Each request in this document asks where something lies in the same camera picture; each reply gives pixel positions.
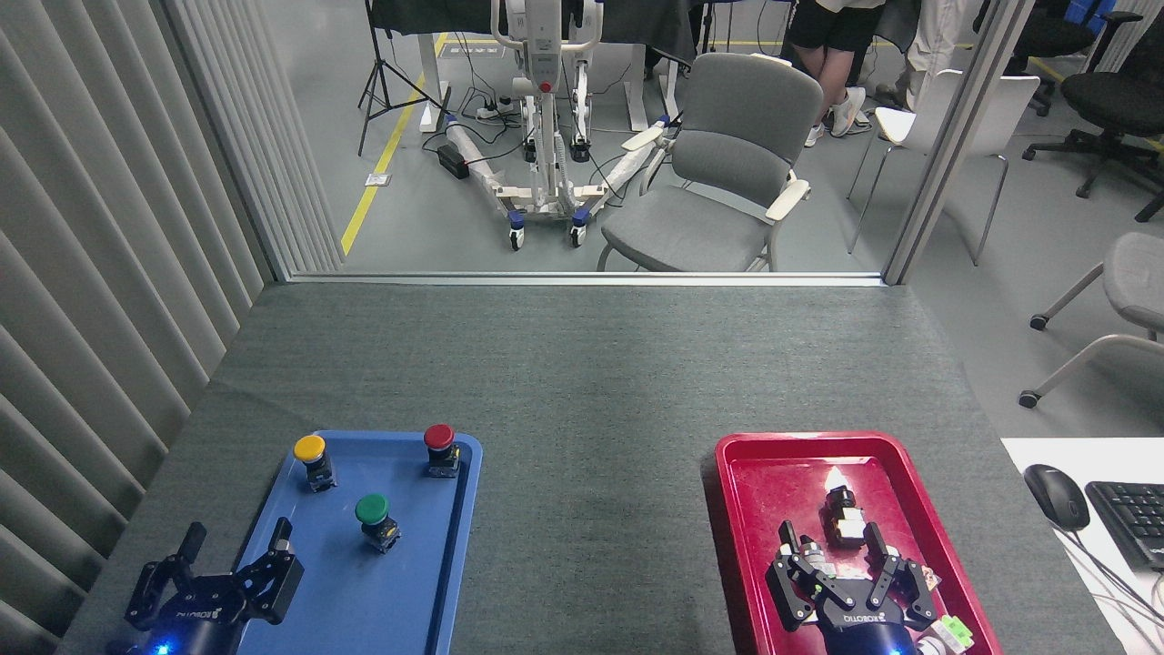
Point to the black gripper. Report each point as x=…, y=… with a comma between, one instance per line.
x=864, y=632
x=205, y=623

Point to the green push button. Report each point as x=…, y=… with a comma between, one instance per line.
x=372, y=508

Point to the yellow push button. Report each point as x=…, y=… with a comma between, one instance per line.
x=311, y=448

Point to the red push button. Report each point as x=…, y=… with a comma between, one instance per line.
x=439, y=438

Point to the red plastic tray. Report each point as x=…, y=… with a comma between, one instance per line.
x=755, y=509

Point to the blue plastic tray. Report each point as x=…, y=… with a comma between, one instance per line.
x=364, y=591

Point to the black computer mouse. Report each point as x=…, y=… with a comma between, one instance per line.
x=1057, y=496

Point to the black keyboard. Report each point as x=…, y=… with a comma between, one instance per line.
x=1132, y=518

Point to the beige vertical blinds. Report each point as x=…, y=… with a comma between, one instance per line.
x=100, y=273

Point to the grey chair on castors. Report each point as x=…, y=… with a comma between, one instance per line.
x=1132, y=282

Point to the grey padded armchair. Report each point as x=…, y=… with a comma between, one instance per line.
x=727, y=155

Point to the black power brick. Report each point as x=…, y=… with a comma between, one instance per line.
x=452, y=161

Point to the white plastic chair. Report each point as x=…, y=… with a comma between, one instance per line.
x=991, y=109

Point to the black tripod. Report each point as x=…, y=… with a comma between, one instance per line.
x=377, y=82

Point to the person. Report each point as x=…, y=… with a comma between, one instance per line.
x=932, y=36
x=827, y=36

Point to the white power strip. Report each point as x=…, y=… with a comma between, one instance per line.
x=496, y=109

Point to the black office chair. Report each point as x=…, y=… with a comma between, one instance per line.
x=1055, y=36
x=1114, y=100

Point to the white stand on wheels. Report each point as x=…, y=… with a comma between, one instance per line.
x=544, y=109

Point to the black and white switch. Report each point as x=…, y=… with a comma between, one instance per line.
x=846, y=518

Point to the green and white switch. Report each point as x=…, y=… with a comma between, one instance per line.
x=950, y=632

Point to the silver post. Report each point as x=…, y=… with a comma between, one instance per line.
x=955, y=136

